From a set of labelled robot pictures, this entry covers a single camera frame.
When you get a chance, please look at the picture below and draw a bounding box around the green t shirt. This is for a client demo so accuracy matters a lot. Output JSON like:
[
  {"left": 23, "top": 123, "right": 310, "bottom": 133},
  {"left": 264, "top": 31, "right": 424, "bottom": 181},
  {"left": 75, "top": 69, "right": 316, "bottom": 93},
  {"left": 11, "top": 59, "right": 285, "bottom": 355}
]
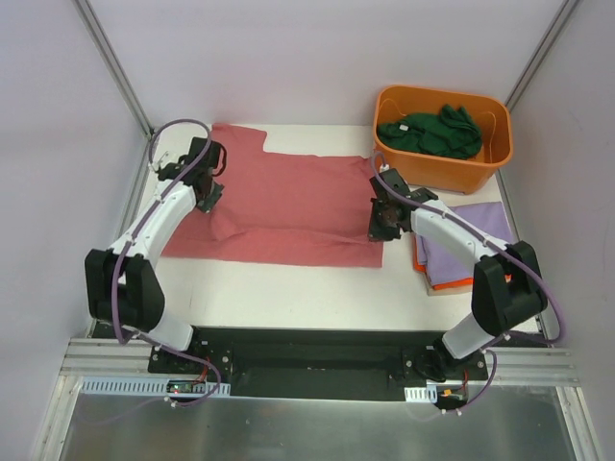
[{"left": 376, "top": 105, "right": 483, "bottom": 160}]

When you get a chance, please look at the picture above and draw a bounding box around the right aluminium frame post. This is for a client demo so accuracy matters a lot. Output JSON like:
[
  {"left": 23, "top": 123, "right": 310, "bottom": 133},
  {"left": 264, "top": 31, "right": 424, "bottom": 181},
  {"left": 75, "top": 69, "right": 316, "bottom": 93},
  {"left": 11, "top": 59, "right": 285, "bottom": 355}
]
[{"left": 504, "top": 0, "right": 582, "bottom": 111}]

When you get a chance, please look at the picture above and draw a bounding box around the folded orange t shirt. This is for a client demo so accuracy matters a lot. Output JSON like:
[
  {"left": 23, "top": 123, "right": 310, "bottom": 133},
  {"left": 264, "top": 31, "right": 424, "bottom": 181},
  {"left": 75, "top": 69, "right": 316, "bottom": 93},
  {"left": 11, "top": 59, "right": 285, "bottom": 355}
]
[{"left": 411, "top": 236, "right": 473, "bottom": 295}]

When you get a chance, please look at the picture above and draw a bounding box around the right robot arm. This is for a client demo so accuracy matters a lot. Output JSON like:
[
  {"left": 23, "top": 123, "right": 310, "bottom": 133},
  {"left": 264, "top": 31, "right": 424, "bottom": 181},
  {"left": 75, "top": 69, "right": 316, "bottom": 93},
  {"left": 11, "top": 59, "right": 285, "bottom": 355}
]
[{"left": 368, "top": 168, "right": 548, "bottom": 382}]

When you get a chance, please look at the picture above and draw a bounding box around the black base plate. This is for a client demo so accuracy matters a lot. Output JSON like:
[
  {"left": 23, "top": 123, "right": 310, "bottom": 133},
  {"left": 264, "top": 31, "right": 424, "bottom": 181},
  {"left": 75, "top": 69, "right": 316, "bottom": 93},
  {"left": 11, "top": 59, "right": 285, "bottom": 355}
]
[{"left": 146, "top": 328, "right": 488, "bottom": 401}]

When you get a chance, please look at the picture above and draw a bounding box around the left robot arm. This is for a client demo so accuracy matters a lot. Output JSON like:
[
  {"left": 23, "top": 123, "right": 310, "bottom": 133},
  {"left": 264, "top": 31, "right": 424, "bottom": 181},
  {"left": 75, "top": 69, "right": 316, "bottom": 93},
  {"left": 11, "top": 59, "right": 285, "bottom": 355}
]
[{"left": 85, "top": 137, "right": 227, "bottom": 374}]

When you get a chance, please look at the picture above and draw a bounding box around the right white cable duct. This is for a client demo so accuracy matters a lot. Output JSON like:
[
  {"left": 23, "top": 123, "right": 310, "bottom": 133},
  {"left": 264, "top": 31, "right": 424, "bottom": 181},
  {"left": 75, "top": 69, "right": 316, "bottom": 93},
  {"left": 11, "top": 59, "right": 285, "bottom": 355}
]
[{"left": 403, "top": 386, "right": 468, "bottom": 403}]

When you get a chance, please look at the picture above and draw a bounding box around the orange plastic bin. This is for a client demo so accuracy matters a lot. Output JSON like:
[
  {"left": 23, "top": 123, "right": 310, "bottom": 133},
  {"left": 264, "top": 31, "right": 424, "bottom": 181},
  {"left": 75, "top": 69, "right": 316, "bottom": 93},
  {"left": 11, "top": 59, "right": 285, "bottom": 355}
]
[{"left": 372, "top": 85, "right": 513, "bottom": 194}]

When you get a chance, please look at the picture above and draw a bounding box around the left aluminium frame post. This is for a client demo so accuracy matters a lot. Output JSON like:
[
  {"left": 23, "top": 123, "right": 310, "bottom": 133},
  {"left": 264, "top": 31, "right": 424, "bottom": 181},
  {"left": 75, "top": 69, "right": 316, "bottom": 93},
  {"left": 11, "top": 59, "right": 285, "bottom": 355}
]
[{"left": 71, "top": 0, "right": 155, "bottom": 139}]

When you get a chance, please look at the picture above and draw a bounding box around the pink t shirt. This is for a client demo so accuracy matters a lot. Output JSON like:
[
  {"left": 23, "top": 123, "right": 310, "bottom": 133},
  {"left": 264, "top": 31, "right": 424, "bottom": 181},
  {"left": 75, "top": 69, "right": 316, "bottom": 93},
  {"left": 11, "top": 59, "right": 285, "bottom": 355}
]
[{"left": 162, "top": 124, "right": 383, "bottom": 268}]

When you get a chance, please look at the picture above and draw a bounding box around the left white cable duct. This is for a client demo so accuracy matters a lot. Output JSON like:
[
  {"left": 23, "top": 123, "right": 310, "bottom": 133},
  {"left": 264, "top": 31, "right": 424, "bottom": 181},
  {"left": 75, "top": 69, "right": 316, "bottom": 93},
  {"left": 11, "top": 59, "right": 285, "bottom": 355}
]
[{"left": 82, "top": 376, "right": 231, "bottom": 399}]

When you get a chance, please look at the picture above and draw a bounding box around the white cable duct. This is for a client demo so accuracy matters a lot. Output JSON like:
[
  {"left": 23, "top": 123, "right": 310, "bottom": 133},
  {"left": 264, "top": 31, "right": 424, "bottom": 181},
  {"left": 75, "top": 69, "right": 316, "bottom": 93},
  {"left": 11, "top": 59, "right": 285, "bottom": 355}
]
[
  {"left": 82, "top": 376, "right": 231, "bottom": 399},
  {"left": 403, "top": 386, "right": 468, "bottom": 403}
]

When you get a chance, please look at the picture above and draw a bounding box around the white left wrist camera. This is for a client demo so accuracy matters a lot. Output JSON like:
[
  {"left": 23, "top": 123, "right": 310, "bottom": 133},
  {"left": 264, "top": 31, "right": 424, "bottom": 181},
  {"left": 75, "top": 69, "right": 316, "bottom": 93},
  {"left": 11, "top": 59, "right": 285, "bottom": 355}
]
[{"left": 148, "top": 151, "right": 170, "bottom": 173}]

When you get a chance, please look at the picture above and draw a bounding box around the aluminium frame post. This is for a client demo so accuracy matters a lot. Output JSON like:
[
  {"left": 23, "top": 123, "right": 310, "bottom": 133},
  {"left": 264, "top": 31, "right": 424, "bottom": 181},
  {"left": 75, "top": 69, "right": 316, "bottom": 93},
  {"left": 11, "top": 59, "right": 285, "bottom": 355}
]
[
  {"left": 504, "top": 0, "right": 582, "bottom": 111},
  {"left": 71, "top": 0, "right": 155, "bottom": 139}
]

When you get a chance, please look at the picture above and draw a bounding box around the folded purple t shirt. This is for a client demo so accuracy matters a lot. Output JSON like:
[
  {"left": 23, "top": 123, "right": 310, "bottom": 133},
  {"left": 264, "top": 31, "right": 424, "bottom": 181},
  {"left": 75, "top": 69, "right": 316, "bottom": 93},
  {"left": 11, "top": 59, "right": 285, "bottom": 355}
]
[{"left": 414, "top": 202, "right": 513, "bottom": 285}]

